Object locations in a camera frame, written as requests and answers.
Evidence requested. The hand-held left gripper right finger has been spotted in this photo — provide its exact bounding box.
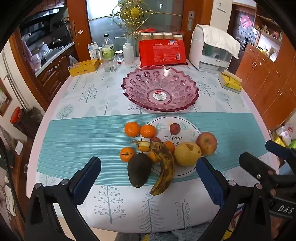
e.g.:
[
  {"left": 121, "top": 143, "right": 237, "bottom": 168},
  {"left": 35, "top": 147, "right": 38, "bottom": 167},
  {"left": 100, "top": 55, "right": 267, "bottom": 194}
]
[{"left": 196, "top": 157, "right": 272, "bottom": 241}]

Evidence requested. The white squeeze bottle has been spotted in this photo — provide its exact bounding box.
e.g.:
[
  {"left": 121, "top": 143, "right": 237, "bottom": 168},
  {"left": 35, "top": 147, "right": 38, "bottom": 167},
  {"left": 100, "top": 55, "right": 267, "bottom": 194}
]
[{"left": 115, "top": 36, "right": 134, "bottom": 64}]

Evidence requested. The red door decoration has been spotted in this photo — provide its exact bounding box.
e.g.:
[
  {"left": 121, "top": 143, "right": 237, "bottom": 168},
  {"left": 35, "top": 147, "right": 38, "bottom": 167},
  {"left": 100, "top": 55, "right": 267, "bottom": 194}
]
[{"left": 240, "top": 15, "right": 251, "bottom": 28}]

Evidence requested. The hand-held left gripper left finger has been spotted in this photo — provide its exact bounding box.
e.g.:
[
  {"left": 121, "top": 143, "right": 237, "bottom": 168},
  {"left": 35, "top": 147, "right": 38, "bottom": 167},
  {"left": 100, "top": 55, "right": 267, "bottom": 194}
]
[{"left": 24, "top": 156, "right": 102, "bottom": 241}]

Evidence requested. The small yellow banana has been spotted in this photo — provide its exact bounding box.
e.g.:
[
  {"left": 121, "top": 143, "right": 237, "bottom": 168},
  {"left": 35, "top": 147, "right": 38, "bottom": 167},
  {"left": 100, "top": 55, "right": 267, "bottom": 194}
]
[{"left": 131, "top": 140, "right": 151, "bottom": 153}]

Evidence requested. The yellow pear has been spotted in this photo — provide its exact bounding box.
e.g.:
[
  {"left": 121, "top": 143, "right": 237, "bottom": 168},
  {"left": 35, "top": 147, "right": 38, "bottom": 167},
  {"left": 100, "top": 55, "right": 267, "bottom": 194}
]
[{"left": 174, "top": 142, "right": 202, "bottom": 167}]

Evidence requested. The wooden picture frame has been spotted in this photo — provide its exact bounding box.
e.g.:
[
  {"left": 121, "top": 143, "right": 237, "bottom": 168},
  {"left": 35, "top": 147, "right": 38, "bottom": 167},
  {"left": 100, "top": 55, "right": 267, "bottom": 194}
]
[{"left": 0, "top": 79, "right": 13, "bottom": 116}]

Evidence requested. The white towel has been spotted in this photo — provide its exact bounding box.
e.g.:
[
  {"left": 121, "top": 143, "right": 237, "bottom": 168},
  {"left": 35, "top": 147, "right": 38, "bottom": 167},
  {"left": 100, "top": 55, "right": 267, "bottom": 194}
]
[{"left": 201, "top": 25, "right": 241, "bottom": 59}]

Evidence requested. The teal striped placemat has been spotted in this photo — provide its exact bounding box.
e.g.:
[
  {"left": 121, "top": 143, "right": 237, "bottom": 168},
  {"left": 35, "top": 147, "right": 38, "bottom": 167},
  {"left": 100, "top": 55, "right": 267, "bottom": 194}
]
[{"left": 36, "top": 113, "right": 270, "bottom": 186}]

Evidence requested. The red paper cup package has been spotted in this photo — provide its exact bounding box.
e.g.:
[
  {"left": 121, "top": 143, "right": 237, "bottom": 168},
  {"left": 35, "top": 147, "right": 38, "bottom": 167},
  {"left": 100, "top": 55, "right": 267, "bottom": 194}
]
[{"left": 138, "top": 31, "right": 188, "bottom": 68}]

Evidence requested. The yellow tissue pack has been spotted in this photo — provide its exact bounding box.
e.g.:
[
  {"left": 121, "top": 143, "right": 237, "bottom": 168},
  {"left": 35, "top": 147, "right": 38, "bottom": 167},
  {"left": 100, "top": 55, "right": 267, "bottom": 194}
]
[{"left": 218, "top": 71, "right": 242, "bottom": 94}]

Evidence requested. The wooden side cabinet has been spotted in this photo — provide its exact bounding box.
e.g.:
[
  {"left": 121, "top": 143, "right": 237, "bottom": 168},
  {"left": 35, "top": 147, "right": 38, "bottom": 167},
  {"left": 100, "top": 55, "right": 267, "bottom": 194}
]
[{"left": 236, "top": 44, "right": 296, "bottom": 130}]

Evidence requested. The clear plastic bag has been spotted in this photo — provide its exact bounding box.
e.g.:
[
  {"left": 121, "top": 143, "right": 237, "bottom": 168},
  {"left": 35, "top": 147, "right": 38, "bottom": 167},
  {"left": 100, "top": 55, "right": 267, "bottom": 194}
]
[{"left": 69, "top": 55, "right": 80, "bottom": 69}]

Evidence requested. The spotted ripe banana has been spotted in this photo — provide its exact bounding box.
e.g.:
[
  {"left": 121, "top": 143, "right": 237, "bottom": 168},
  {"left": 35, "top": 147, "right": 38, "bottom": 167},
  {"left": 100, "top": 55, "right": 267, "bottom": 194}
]
[{"left": 149, "top": 141, "right": 175, "bottom": 196}]

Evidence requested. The clear drinking glass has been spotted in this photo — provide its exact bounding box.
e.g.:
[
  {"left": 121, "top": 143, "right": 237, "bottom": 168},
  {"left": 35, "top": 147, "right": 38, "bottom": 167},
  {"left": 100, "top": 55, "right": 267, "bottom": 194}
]
[{"left": 103, "top": 54, "right": 117, "bottom": 73}]

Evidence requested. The yellow tin box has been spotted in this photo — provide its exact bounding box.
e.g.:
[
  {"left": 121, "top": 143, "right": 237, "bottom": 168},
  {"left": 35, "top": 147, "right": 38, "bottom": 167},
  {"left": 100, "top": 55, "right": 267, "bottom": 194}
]
[{"left": 69, "top": 58, "right": 100, "bottom": 77}]

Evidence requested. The wooden wall shelf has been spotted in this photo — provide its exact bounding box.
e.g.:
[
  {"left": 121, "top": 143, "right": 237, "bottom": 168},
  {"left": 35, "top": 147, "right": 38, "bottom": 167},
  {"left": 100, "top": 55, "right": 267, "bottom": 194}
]
[{"left": 252, "top": 14, "right": 284, "bottom": 63}]

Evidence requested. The clear bottle green label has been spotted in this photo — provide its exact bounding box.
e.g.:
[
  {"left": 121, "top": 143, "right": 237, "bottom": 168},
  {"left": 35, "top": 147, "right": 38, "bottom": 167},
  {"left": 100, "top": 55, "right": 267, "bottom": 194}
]
[{"left": 102, "top": 34, "right": 115, "bottom": 61}]

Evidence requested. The silver door handle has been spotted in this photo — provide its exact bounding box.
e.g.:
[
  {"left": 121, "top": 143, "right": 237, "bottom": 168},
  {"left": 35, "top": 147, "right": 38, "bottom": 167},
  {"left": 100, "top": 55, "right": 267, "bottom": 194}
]
[{"left": 187, "top": 11, "right": 195, "bottom": 30}]

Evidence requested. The large red yellow apple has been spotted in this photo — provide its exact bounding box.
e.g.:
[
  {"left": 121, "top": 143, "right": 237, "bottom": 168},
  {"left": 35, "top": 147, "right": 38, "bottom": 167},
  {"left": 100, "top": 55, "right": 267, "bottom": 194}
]
[{"left": 196, "top": 132, "right": 217, "bottom": 156}]

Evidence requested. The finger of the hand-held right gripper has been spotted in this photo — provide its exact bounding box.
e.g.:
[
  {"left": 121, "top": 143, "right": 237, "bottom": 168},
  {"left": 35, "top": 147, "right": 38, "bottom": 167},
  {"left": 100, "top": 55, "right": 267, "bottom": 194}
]
[
  {"left": 239, "top": 152, "right": 277, "bottom": 186},
  {"left": 265, "top": 140, "right": 296, "bottom": 163}
]

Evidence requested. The dark green avocado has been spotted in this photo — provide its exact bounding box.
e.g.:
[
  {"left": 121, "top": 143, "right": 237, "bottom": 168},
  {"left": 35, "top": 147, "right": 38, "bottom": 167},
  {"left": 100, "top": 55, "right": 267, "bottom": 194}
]
[{"left": 127, "top": 153, "right": 152, "bottom": 188}]

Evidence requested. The pile of plastic bags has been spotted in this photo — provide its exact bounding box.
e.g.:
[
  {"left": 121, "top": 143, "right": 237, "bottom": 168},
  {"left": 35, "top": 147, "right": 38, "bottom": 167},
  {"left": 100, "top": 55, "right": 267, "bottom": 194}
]
[{"left": 275, "top": 125, "right": 296, "bottom": 149}]

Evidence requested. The tree print tablecloth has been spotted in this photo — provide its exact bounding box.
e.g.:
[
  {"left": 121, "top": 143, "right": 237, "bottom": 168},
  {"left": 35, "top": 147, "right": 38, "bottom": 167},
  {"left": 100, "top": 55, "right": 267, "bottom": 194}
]
[{"left": 26, "top": 60, "right": 281, "bottom": 233}]

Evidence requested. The white blue carton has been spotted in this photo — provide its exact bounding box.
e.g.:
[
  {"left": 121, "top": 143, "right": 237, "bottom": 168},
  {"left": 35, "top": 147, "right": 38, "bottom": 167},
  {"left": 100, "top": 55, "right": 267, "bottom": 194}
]
[{"left": 88, "top": 42, "right": 99, "bottom": 60}]

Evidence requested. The gold metal ornament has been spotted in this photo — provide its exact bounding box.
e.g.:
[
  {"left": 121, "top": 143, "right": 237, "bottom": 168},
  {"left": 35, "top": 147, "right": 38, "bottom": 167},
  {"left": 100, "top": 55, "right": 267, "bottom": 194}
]
[{"left": 112, "top": 0, "right": 183, "bottom": 32}]

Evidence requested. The white countertop appliance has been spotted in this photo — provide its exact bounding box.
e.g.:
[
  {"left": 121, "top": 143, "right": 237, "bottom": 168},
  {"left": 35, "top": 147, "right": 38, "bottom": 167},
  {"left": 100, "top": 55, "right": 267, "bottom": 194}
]
[{"left": 190, "top": 24, "right": 233, "bottom": 73}]

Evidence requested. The wooden kitchen cabinet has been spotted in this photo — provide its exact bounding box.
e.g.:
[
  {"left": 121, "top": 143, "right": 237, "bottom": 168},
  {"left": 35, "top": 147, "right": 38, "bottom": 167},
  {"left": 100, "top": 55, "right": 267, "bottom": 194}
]
[{"left": 35, "top": 43, "right": 78, "bottom": 109}]

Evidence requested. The pink glass fruit bowl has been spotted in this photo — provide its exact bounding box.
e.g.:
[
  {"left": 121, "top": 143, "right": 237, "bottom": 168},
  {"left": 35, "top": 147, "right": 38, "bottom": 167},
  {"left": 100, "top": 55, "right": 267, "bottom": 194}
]
[{"left": 121, "top": 65, "right": 200, "bottom": 113}]

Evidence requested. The red container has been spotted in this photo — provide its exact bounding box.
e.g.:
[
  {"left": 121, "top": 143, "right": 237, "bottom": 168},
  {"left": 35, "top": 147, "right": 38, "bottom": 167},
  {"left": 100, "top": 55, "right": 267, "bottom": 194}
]
[{"left": 10, "top": 107, "right": 23, "bottom": 124}]

